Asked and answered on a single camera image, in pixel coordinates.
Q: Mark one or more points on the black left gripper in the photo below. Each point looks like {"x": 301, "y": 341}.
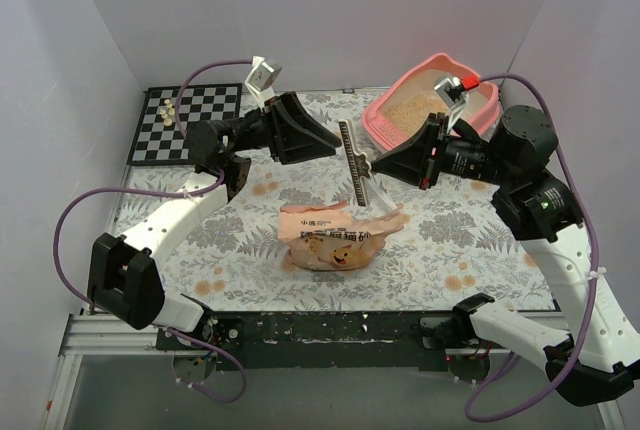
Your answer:
{"x": 275, "y": 129}

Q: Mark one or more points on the pink litter bag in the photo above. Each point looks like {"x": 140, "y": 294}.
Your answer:
{"x": 328, "y": 238}

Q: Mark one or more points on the beige bag clip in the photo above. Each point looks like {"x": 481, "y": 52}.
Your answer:
{"x": 357, "y": 161}

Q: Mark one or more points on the clear plastic scoop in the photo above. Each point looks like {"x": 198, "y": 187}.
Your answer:
{"x": 381, "y": 196}

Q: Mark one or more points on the floral table mat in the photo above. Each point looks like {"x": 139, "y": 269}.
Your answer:
{"x": 452, "y": 246}

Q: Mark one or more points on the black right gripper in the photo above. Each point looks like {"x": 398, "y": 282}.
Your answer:
{"x": 431, "y": 151}

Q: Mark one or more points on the black white chessboard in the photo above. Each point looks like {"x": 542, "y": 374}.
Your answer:
{"x": 157, "y": 145}

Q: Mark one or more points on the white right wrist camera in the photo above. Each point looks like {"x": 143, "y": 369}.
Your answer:
{"x": 455, "y": 93}

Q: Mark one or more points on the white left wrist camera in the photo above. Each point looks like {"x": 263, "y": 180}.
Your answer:
{"x": 259, "y": 82}

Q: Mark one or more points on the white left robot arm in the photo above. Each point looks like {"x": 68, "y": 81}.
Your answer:
{"x": 124, "y": 277}

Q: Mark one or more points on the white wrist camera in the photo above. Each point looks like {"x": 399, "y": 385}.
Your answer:
{"x": 259, "y": 82}
{"x": 455, "y": 93}

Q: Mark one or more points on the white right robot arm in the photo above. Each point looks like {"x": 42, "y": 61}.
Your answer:
{"x": 597, "y": 357}

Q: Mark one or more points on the pink litter box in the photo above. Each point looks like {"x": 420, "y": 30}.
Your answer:
{"x": 401, "y": 111}

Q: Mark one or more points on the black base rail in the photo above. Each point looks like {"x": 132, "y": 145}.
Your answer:
{"x": 339, "y": 339}

